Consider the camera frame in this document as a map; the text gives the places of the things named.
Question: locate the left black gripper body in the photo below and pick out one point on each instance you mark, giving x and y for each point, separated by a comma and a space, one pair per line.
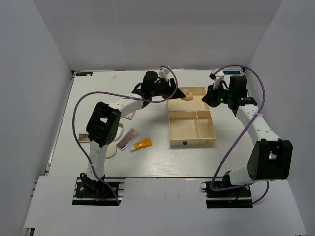
162, 89

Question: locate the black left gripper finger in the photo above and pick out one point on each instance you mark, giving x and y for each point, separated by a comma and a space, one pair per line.
158, 99
177, 94

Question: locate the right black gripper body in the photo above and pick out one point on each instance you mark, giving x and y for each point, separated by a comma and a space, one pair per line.
220, 95

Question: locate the beige makeup sponge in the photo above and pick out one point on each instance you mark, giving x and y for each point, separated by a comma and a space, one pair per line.
188, 97

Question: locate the peach square compact case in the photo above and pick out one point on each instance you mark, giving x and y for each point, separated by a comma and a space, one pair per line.
130, 115

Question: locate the white bottle brown cap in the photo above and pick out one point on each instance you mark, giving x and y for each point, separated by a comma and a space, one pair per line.
119, 133

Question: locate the orange sunscreen tube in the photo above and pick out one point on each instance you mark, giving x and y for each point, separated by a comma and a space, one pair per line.
141, 144

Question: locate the long clear eyeshadow palette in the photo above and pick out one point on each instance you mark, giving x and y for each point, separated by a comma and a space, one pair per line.
127, 139

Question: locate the round cream powder puff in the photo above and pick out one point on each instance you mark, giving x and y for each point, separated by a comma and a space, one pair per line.
111, 151

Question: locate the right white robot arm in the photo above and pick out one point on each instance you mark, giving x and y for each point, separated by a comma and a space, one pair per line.
271, 156

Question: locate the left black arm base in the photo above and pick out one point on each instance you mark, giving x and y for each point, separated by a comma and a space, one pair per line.
89, 192

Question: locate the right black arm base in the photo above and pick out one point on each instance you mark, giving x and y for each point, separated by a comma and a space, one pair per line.
230, 199

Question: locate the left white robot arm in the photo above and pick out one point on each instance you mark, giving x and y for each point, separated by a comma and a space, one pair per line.
102, 127

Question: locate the dark table corner label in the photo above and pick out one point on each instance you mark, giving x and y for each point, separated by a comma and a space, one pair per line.
231, 72

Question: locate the cream three-compartment organizer box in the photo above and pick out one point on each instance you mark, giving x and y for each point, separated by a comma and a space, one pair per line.
190, 122

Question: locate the left table corner label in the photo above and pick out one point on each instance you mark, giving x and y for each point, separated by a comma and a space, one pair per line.
82, 74

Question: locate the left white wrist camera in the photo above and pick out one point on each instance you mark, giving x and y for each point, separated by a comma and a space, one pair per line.
163, 73

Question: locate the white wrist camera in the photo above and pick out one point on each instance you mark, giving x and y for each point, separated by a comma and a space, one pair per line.
217, 77
163, 73

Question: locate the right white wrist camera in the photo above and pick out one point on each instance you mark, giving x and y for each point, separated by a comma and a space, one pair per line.
217, 77

